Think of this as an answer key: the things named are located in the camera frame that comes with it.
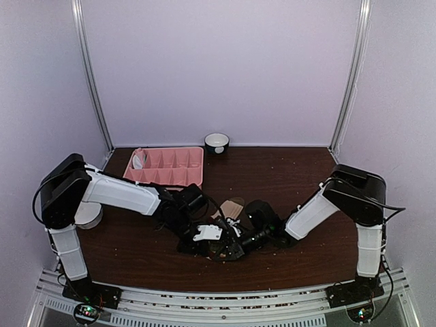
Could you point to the black and white bowl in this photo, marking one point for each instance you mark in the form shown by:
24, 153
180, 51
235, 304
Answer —
216, 143

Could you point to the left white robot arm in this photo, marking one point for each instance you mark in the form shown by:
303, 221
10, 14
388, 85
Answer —
74, 184

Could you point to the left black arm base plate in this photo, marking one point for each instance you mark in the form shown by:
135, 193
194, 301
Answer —
99, 295

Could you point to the pink divided organizer tray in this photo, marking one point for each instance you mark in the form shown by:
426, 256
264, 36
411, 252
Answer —
181, 166

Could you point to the aluminium frame post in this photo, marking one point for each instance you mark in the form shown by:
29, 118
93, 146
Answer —
347, 103
79, 22

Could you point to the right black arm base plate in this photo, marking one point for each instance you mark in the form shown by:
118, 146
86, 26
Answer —
352, 293

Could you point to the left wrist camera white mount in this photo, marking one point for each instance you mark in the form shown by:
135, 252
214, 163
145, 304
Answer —
207, 232

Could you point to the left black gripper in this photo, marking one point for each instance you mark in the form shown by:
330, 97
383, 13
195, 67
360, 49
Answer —
201, 245

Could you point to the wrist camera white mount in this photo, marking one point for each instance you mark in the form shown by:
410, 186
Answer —
207, 232
236, 226

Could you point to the white fluted bowl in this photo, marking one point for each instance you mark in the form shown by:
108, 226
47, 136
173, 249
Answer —
88, 215

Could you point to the beige striped ribbed sock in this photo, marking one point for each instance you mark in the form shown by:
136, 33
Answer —
232, 209

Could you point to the pink sock with teal patches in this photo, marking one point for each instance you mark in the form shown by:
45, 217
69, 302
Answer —
139, 159

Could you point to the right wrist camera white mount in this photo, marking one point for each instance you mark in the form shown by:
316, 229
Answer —
236, 226

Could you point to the left aluminium frame post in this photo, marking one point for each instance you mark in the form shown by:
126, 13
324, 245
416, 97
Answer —
79, 22

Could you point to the right aluminium frame post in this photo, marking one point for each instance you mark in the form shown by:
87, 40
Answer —
347, 103

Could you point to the right round control board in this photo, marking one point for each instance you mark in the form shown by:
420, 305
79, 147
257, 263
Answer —
361, 314

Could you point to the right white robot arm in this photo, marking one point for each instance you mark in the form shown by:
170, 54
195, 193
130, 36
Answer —
354, 193

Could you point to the left round control board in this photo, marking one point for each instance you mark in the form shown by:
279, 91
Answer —
85, 313

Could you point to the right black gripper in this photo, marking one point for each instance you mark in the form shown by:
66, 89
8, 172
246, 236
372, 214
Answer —
236, 252

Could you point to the round control board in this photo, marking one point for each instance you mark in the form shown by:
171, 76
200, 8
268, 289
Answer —
361, 314
85, 313

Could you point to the aluminium front rail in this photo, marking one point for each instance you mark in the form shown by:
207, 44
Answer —
304, 306

